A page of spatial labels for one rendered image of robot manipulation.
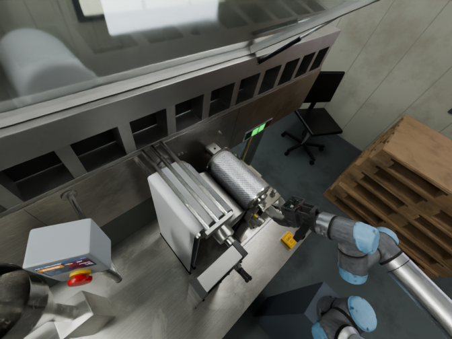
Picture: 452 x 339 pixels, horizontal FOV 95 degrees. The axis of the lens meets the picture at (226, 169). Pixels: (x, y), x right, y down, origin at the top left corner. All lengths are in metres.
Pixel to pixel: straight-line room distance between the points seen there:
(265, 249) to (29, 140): 1.05
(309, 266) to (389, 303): 0.77
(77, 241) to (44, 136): 0.32
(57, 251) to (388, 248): 0.80
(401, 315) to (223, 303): 2.00
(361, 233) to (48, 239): 0.65
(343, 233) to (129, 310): 0.89
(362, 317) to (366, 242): 0.49
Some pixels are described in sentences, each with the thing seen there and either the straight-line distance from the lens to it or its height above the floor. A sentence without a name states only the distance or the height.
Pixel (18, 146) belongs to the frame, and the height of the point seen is 1.62.
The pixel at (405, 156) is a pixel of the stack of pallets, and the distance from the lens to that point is 2.35.
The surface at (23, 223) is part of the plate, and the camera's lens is 0.80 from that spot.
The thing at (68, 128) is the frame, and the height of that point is 1.62.
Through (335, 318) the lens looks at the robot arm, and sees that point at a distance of 1.07.
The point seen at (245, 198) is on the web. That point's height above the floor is 1.27.
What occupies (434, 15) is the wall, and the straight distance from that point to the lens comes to 3.04.
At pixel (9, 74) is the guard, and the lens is 0.27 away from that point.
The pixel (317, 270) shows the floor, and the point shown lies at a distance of 2.38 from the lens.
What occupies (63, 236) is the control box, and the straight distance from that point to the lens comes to 0.35.
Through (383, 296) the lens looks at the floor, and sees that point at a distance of 2.73.
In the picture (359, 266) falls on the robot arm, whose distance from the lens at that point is 0.74.
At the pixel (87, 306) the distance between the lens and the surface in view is 0.89.
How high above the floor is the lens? 2.01
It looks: 53 degrees down
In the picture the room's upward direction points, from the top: 16 degrees clockwise
